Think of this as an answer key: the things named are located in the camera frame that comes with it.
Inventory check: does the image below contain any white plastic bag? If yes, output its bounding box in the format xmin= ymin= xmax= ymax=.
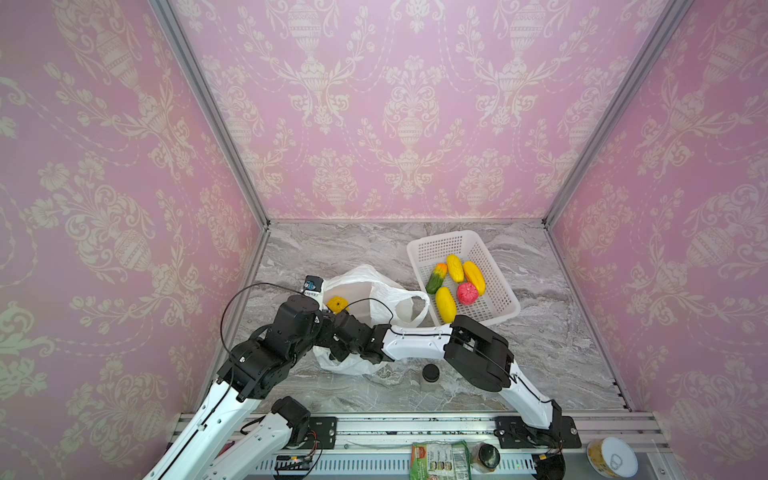
xmin=313 ymin=264 xmax=431 ymax=376

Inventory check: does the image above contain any orange green toy mango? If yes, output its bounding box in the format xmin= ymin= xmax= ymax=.
xmin=425 ymin=263 xmax=448 ymax=295

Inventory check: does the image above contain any long yellow toy fruit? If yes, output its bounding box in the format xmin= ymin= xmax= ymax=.
xmin=435 ymin=287 xmax=457 ymax=324

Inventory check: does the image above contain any red toy apple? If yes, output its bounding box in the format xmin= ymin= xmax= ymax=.
xmin=456 ymin=282 xmax=480 ymax=306

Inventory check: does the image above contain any yellow toy corn fruit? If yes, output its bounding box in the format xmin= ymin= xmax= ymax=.
xmin=445 ymin=255 xmax=465 ymax=284

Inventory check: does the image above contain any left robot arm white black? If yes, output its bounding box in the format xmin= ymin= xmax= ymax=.
xmin=145 ymin=294 xmax=322 ymax=479

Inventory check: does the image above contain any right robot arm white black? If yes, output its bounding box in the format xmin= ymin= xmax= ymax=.
xmin=316 ymin=310 xmax=582 ymax=452

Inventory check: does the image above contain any yellow ridged toy fruit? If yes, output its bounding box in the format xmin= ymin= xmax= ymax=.
xmin=463 ymin=261 xmax=486 ymax=296

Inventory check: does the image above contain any small black cylinder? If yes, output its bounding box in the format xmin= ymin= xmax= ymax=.
xmin=421 ymin=363 xmax=440 ymax=385

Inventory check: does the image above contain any green snack packet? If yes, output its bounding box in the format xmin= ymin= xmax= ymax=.
xmin=409 ymin=441 xmax=471 ymax=480

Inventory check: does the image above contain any white perforated plastic basket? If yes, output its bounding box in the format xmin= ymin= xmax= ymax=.
xmin=406 ymin=230 xmax=521 ymax=327

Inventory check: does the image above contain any dark lidded jar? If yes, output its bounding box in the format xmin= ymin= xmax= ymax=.
xmin=471 ymin=442 xmax=501 ymax=473

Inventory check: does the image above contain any yellow tin can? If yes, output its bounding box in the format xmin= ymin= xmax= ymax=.
xmin=587 ymin=437 xmax=639 ymax=479

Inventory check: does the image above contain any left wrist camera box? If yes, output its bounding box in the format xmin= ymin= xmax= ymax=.
xmin=302 ymin=275 xmax=324 ymax=303

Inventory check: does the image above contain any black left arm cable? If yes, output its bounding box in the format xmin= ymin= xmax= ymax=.
xmin=219 ymin=281 xmax=304 ymax=385

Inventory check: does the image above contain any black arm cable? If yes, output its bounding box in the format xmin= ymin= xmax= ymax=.
xmin=341 ymin=297 xmax=553 ymax=404
xmin=219 ymin=281 xmax=304 ymax=385

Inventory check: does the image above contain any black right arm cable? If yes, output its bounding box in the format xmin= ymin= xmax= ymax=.
xmin=341 ymin=297 xmax=553 ymax=404

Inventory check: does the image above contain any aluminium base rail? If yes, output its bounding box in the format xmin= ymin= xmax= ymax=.
xmin=147 ymin=404 xmax=683 ymax=479

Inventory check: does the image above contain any silver left corner post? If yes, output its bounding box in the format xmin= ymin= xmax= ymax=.
xmin=148 ymin=0 xmax=270 ymax=229

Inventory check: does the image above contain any silver corner post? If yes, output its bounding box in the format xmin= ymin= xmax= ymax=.
xmin=148 ymin=0 xmax=270 ymax=229
xmin=543 ymin=0 xmax=695 ymax=228

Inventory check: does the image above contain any silver right corner post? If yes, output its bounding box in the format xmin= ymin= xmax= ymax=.
xmin=543 ymin=0 xmax=695 ymax=228

